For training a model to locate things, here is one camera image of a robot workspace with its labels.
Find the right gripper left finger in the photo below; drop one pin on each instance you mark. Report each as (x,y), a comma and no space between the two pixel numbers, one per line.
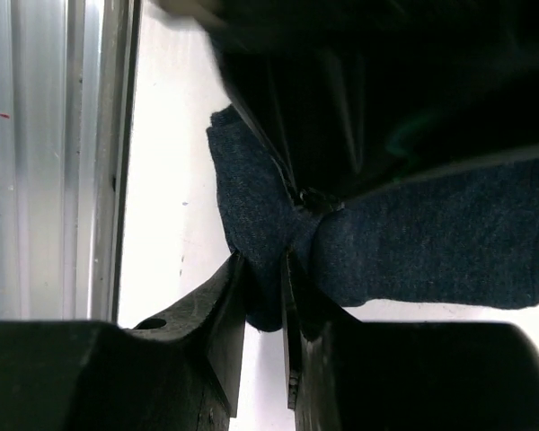
(177,370)

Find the aluminium frame rail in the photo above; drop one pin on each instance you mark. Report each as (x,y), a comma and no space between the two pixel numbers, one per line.
(67,83)

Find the dark blue patterned sock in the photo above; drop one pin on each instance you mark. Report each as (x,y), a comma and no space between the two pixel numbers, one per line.
(472,238)

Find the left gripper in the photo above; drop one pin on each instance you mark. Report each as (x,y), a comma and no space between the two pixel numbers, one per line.
(359,96)

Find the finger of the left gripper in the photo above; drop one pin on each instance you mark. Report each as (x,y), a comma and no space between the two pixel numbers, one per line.
(281,163)
(319,202)

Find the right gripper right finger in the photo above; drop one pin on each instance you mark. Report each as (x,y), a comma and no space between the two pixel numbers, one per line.
(346,374)

